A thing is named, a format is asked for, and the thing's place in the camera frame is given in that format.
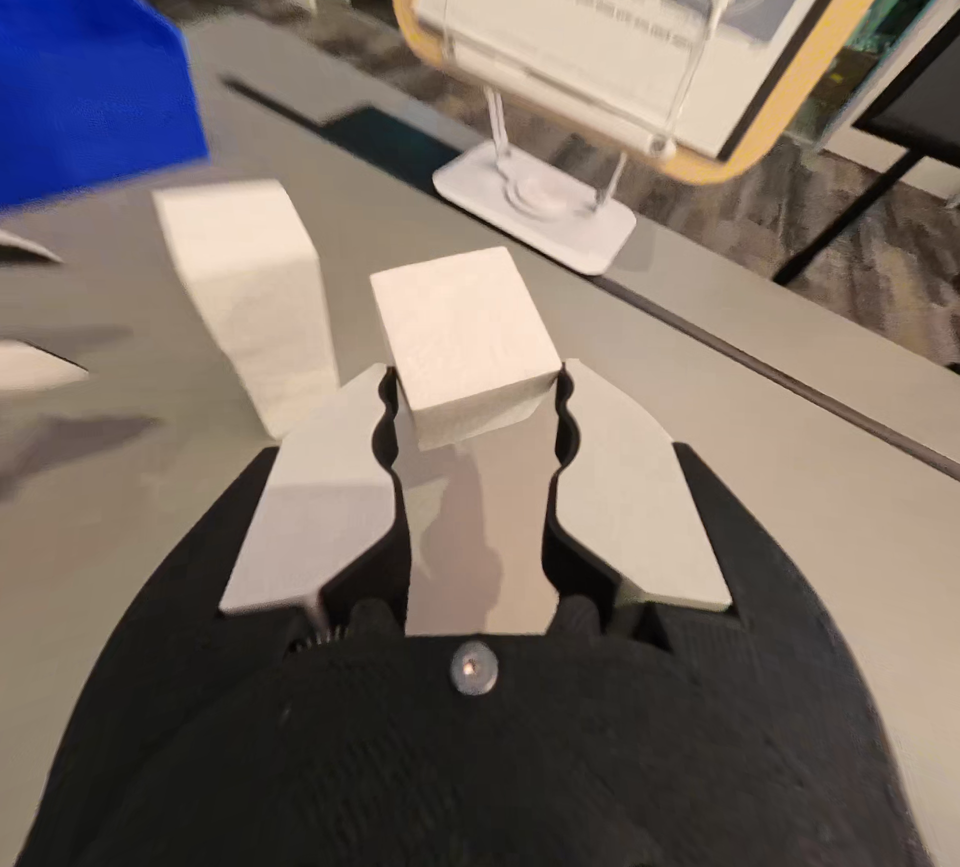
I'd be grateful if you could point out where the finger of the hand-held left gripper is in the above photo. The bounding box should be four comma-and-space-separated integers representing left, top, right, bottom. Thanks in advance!
0, 338, 91, 394
0, 228, 65, 267

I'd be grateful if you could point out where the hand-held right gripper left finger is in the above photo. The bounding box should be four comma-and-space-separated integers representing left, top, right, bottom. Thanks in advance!
219, 363, 415, 630

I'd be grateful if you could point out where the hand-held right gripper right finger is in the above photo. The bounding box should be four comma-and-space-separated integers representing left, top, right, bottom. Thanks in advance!
540, 358, 734, 634

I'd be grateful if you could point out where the blue plastic bin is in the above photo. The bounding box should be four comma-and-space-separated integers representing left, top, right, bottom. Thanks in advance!
0, 0, 210, 212

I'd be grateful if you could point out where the wooden board document stand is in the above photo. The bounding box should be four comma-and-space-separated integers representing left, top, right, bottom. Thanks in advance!
391, 0, 942, 276

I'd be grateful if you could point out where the black desk leg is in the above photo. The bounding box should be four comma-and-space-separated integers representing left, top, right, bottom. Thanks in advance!
772, 34, 960, 287

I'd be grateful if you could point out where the printed paper sheet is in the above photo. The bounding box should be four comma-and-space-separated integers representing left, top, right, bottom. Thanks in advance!
412, 0, 894, 159

